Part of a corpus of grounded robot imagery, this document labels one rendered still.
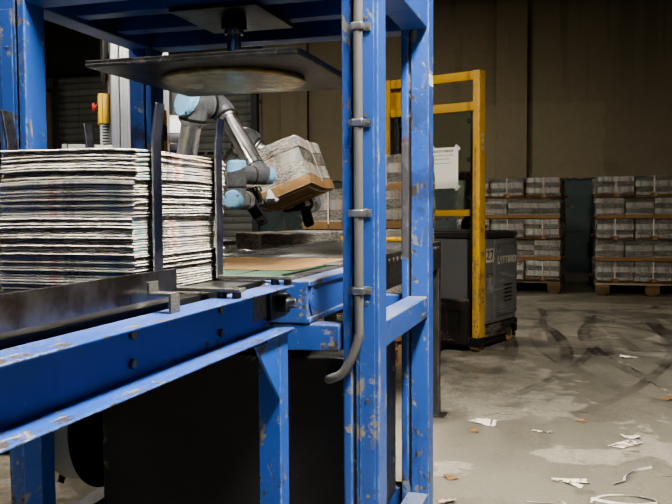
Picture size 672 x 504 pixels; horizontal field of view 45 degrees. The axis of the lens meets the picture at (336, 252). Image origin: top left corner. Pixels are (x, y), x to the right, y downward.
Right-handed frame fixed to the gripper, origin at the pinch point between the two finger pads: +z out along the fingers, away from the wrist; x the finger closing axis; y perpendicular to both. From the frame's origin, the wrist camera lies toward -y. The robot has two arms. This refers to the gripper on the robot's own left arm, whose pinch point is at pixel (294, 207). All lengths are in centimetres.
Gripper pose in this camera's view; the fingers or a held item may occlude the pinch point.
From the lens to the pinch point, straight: 379.2
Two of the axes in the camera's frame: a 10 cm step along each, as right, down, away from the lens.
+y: -3.5, -9.3, 0.5
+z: -2.8, 0.5, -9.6
